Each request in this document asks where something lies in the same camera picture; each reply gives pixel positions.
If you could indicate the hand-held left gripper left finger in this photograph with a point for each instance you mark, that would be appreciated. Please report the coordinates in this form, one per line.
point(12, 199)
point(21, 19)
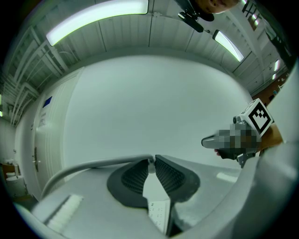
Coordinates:
point(93, 193)

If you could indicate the long ceiling light panel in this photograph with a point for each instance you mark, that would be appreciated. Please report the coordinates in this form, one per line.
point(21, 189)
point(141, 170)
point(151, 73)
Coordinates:
point(93, 16)

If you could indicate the white door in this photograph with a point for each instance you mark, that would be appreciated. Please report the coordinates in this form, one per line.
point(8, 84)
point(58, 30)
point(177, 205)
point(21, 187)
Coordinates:
point(53, 140)

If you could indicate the person's right hand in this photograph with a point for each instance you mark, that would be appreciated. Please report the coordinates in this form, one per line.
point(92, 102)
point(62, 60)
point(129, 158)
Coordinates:
point(247, 142)

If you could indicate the white ceiling pipe rack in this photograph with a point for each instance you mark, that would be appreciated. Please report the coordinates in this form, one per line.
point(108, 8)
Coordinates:
point(23, 93)

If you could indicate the person's black printed shirt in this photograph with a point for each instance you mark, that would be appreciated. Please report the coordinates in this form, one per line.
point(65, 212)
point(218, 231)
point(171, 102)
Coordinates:
point(280, 42)

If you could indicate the blue door sign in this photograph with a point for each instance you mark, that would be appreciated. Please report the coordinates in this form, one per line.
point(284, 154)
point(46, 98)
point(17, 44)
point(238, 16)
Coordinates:
point(47, 102)

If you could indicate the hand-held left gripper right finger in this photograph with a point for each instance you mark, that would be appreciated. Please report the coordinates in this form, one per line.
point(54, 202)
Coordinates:
point(210, 179)

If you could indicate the person's right forearm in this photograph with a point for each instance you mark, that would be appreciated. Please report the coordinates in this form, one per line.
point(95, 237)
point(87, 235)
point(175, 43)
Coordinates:
point(272, 137)

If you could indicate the person's head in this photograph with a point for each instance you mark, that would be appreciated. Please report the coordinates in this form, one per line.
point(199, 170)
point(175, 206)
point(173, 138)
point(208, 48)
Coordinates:
point(215, 5)

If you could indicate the white round tub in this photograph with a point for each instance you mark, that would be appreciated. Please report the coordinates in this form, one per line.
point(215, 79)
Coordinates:
point(16, 186)

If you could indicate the white power strip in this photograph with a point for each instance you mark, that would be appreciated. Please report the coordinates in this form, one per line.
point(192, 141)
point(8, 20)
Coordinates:
point(158, 214)

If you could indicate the white paper notice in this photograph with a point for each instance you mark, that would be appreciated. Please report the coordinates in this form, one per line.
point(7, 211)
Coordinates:
point(42, 119)

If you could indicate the short ceiling light panel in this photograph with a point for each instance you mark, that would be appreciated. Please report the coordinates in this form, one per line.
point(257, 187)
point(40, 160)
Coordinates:
point(227, 44)

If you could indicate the black head camera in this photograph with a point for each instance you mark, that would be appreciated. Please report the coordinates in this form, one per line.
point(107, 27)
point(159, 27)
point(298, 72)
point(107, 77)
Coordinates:
point(194, 23)

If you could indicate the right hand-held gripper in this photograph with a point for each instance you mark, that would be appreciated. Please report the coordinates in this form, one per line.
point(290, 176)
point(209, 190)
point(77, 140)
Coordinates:
point(259, 116)

